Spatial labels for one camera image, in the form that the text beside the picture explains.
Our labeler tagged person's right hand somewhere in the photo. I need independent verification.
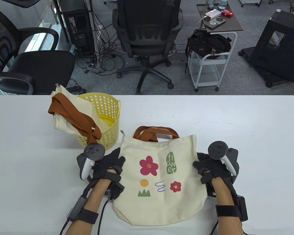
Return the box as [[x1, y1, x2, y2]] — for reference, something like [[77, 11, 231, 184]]
[[193, 152, 233, 185]]

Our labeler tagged person's left hand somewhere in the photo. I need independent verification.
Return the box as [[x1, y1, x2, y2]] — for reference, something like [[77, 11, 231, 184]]
[[91, 147, 126, 183]]

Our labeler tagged grey white hand controller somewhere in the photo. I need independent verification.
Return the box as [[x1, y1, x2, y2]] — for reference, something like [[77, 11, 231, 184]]
[[76, 143, 105, 181], [208, 141, 240, 176]]

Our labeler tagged purple flower print canvas bag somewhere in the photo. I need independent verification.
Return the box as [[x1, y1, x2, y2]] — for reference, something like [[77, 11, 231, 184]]
[[48, 84, 102, 145]]

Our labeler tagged red flower print canvas bag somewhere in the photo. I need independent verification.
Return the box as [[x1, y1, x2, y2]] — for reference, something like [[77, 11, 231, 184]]
[[113, 126, 208, 226]]

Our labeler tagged person's left forearm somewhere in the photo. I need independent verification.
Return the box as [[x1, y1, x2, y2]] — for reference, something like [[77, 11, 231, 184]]
[[64, 177, 113, 235]]

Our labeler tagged person's right forearm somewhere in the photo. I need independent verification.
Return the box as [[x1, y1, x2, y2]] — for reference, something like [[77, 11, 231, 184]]
[[212, 177, 244, 235]]

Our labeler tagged yellow perforated plastic basket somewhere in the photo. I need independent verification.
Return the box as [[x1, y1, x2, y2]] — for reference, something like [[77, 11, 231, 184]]
[[75, 93, 122, 151]]

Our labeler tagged black right wrist module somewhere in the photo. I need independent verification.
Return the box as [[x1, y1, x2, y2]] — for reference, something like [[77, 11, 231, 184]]
[[215, 195, 248, 222]]

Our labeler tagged black wrist module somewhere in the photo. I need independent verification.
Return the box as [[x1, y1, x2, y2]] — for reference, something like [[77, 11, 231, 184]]
[[215, 195, 248, 222], [67, 195, 99, 224]]

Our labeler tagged black left wrist module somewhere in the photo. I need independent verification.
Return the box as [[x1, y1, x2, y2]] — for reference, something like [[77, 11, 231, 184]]
[[67, 195, 99, 224]]

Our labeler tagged black fabric seat office chair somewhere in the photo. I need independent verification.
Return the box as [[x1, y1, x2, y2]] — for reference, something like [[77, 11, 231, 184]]
[[0, 2, 86, 95]]

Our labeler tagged black backpack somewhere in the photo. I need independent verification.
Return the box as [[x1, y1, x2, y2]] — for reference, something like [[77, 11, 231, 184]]
[[185, 29, 232, 73]]

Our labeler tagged black mesh office chair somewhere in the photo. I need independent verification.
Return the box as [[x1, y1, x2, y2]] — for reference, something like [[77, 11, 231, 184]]
[[112, 0, 183, 94]]

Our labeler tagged black wheeled stand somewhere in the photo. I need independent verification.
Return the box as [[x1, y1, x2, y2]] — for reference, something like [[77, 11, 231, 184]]
[[238, 9, 294, 88]]

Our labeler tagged black computer tower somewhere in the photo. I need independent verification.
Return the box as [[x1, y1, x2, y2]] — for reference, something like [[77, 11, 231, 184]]
[[60, 0, 95, 55]]

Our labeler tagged brown square coaster set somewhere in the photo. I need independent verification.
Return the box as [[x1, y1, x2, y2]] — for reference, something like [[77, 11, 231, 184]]
[[203, 17, 226, 31]]

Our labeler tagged white rolling cart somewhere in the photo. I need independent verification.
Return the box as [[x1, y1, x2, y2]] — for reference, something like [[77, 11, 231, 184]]
[[187, 3, 243, 92]]

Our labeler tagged white power bank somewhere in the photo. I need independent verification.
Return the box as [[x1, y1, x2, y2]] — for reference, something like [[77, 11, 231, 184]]
[[204, 9, 222, 20]]

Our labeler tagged black left glove cable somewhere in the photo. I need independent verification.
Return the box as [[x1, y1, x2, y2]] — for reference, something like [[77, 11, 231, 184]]
[[97, 201, 109, 235]]

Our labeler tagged tangle of black cables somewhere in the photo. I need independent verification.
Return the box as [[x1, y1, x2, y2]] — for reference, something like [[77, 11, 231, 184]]
[[75, 5, 125, 76]]

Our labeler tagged aluminium frame post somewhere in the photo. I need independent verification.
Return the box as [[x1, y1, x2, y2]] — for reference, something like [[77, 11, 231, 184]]
[[85, 0, 99, 69]]

